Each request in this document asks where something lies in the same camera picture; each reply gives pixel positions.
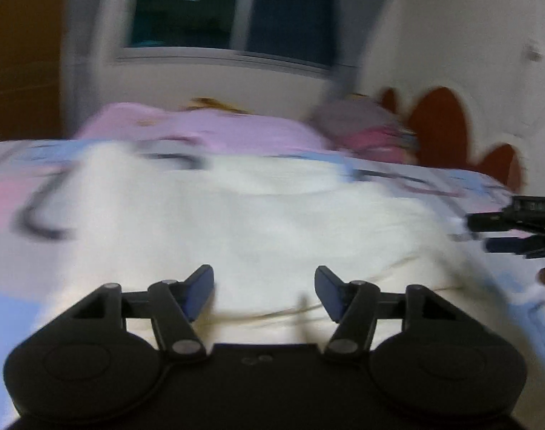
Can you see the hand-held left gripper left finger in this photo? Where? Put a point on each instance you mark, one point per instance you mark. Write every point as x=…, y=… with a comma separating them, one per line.
x=200, y=287

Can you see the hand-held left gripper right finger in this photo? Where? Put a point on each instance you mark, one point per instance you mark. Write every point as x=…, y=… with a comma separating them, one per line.
x=328, y=291

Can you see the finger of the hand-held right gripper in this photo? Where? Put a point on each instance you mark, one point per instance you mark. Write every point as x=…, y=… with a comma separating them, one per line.
x=487, y=222
x=507, y=245

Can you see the cream white garment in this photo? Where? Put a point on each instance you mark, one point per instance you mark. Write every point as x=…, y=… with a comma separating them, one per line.
x=254, y=233

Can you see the brown scalloped headboard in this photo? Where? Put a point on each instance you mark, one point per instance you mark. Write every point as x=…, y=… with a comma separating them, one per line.
x=438, y=121

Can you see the magenta folded cloth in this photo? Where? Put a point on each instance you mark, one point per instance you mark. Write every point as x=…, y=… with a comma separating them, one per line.
x=375, y=143

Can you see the pink blanket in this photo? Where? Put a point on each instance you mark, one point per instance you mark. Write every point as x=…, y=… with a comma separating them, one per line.
x=236, y=130

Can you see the grey folded cloth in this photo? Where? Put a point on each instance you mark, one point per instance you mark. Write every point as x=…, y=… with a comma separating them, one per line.
x=353, y=116

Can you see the yellow cloth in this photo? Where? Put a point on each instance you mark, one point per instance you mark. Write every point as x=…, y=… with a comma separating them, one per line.
x=214, y=104

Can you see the patterned grey bed sheet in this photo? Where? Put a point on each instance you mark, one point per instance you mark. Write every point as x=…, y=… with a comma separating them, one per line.
x=12, y=322

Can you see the grey curtain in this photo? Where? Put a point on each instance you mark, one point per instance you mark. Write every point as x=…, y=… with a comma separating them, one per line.
x=353, y=31
x=82, y=53

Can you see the sliding glass window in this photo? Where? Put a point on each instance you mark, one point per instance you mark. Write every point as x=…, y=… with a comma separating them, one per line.
x=236, y=9

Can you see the brown wooden door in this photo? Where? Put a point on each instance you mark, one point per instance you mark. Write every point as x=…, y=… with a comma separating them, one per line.
x=28, y=53

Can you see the white wall hook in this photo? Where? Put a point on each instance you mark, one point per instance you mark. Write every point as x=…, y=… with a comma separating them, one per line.
x=534, y=53

